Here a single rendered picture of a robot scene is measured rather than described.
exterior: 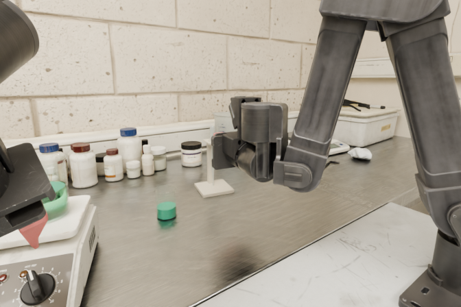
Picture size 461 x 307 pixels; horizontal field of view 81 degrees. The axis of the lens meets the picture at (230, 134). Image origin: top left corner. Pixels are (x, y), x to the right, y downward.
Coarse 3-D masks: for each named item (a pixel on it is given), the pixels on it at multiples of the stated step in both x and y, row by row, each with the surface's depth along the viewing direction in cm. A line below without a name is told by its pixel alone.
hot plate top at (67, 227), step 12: (72, 204) 41; (84, 204) 41; (72, 216) 38; (48, 228) 35; (60, 228) 35; (72, 228) 35; (0, 240) 32; (12, 240) 32; (24, 240) 32; (48, 240) 33
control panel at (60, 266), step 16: (64, 256) 33; (0, 272) 30; (16, 272) 31; (48, 272) 31; (64, 272) 31; (0, 288) 29; (16, 288) 30; (64, 288) 30; (0, 304) 28; (16, 304) 28; (48, 304) 29; (64, 304) 29
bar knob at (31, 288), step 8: (32, 272) 29; (32, 280) 29; (40, 280) 30; (48, 280) 30; (24, 288) 29; (32, 288) 28; (40, 288) 28; (48, 288) 30; (24, 296) 29; (32, 296) 28; (40, 296) 28; (48, 296) 29; (32, 304) 28
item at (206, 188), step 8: (208, 144) 65; (208, 152) 69; (208, 160) 69; (208, 168) 70; (208, 176) 70; (200, 184) 70; (208, 184) 70; (216, 184) 70; (224, 184) 70; (200, 192) 65; (208, 192) 65; (216, 192) 65; (224, 192) 65; (232, 192) 66
